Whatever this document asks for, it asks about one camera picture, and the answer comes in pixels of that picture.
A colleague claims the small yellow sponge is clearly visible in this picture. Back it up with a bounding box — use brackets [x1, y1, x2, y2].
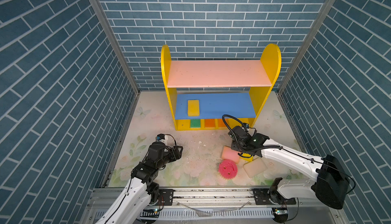
[240, 156, 254, 162]

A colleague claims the orange sponge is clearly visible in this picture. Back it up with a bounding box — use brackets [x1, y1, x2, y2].
[204, 119, 216, 129]

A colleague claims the green sponge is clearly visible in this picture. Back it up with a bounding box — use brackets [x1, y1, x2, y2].
[190, 119, 201, 128]

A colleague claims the textured yellow sponge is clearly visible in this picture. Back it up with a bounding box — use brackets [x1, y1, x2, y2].
[187, 99, 200, 117]

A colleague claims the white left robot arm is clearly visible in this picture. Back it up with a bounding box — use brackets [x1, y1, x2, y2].
[98, 141, 183, 224]

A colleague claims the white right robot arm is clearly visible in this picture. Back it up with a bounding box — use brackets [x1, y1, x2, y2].
[228, 126, 350, 210]

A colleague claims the yellow pink blue wooden shelf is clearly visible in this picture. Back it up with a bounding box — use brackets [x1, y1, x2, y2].
[161, 44, 282, 131]

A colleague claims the pink rectangular sponge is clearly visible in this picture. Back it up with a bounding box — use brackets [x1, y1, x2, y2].
[221, 146, 240, 164]

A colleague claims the beige sponge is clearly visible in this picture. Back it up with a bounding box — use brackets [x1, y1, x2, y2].
[243, 158, 267, 178]

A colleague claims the pink round scrubber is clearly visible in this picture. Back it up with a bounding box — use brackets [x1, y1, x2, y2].
[219, 159, 238, 179]

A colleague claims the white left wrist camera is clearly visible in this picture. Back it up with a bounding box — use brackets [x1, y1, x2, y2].
[155, 133, 168, 147]

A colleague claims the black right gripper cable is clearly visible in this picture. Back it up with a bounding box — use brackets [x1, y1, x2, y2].
[221, 114, 257, 159]

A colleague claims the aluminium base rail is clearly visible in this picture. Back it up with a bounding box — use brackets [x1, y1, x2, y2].
[86, 186, 327, 209]

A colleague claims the white perforated cable tray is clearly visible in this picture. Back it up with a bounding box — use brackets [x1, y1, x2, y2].
[94, 208, 276, 220]

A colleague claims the aluminium right corner post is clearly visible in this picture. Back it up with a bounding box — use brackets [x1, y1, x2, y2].
[277, 0, 336, 95]

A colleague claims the aluminium corner post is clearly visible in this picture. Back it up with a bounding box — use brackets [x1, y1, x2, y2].
[277, 0, 336, 95]
[89, 0, 139, 96]

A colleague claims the aluminium left corner post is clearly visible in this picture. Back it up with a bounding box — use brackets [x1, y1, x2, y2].
[89, 0, 139, 96]

